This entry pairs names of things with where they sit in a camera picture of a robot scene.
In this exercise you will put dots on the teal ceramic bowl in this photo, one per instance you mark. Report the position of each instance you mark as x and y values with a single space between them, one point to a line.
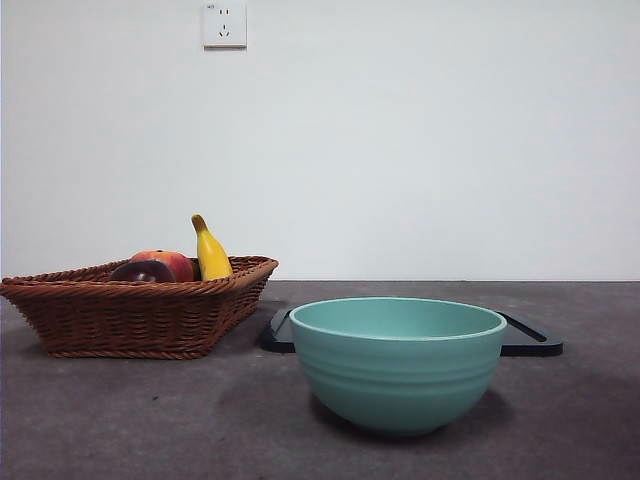
397 380

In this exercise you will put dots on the dark red plum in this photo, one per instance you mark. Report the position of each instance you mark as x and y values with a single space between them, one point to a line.
140 272

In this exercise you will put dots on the yellow banana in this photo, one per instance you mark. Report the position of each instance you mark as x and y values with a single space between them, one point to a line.
211 255

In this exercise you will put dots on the red yellow apple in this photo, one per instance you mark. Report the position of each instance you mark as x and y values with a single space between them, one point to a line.
175 262

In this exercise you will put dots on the brown wicker basket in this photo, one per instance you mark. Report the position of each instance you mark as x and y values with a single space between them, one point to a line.
130 320

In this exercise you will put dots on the black rectangular tray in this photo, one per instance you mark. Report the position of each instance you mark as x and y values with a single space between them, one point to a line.
530 340

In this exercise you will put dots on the white wall socket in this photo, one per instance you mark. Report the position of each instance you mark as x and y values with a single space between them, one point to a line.
224 25

